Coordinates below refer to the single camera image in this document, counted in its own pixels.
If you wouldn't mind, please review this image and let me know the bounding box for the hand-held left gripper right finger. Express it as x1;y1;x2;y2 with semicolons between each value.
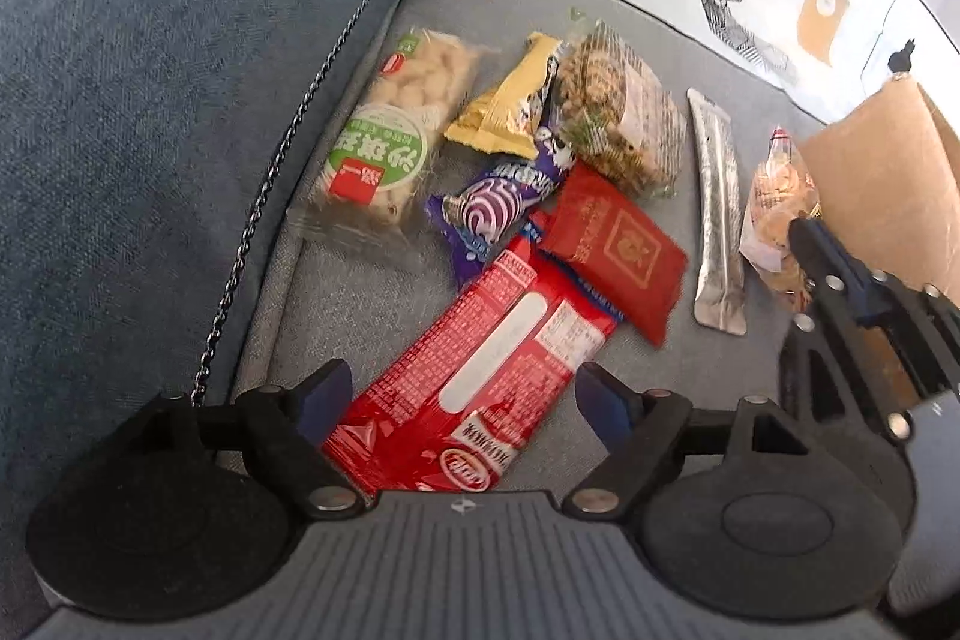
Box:
562;361;797;521

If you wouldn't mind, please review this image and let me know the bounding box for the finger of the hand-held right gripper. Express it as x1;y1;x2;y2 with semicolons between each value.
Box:
777;215;917;453
874;269;960;401

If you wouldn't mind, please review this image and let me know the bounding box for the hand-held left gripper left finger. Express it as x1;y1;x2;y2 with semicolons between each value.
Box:
154;359;368;521

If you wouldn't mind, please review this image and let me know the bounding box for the clear bag of biscuits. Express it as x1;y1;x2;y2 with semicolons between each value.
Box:
739;124;826;315

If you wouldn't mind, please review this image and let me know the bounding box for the cardboard box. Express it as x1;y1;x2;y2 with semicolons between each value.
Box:
795;74;960;401

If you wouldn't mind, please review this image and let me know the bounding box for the long red snack packet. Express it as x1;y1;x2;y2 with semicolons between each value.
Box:
321;235;623;498

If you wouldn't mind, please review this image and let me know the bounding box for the yellow snack bar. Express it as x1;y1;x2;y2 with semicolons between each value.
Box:
442;31;567;161

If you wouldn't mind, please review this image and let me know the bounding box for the silver stick packet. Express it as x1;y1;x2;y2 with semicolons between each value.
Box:
686;87;749;335

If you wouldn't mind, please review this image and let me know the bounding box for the small dark red packet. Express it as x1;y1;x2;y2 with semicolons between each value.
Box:
536;160;689;348

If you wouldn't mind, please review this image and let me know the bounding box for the purple swirl candy packet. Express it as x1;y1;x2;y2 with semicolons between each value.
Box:
424;137;578;292

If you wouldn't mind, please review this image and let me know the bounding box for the green label puffed snack pack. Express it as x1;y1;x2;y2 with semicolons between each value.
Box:
289;29;500;274

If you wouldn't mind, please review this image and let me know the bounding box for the clear granola cracker pack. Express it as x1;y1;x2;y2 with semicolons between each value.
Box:
551;6;689;199

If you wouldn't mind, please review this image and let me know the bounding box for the metal chain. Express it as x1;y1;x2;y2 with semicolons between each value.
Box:
191;0;432;408

